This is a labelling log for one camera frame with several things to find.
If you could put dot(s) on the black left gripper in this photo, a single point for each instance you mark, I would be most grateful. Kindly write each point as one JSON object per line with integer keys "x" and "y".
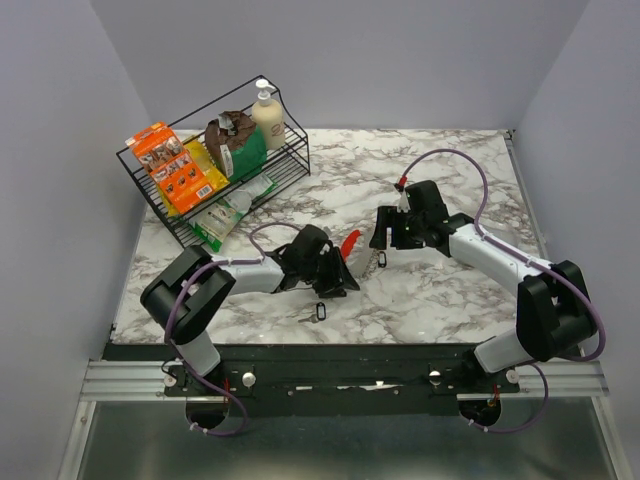
{"x": 343, "y": 273}

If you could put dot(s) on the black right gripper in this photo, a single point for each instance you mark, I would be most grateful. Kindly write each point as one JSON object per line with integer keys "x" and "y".
{"x": 386, "y": 216}

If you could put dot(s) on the red handled metal key holder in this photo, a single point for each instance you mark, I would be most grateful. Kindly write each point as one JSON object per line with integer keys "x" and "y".
{"x": 356, "y": 252}

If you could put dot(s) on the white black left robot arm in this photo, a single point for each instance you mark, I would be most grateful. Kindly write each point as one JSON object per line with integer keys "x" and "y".
{"x": 184, "y": 298}

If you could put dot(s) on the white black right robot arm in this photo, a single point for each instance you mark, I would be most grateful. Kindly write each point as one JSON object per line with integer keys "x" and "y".
{"x": 551, "y": 315}

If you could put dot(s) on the green white snack bag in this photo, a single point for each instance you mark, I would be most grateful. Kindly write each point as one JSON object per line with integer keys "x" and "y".
{"x": 214, "y": 223}

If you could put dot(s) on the cream pump lotion bottle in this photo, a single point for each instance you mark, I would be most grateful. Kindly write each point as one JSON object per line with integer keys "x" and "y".
{"x": 267, "y": 113}

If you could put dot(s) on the brown green coffee bag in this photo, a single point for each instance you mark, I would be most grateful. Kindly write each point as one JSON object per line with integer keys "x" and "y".
{"x": 236, "y": 145}

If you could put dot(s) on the orange product box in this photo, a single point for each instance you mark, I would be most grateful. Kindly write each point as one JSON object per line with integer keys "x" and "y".
{"x": 155, "y": 147}

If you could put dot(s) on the yellow snack bag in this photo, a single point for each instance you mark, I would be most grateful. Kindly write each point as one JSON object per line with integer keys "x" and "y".
{"x": 192, "y": 178}

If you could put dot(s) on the black metal base rail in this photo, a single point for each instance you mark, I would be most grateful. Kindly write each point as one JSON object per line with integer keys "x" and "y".
{"x": 287, "y": 380}

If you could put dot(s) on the black wire rack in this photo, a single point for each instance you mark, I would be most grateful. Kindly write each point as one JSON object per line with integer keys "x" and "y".
{"x": 286, "y": 165}

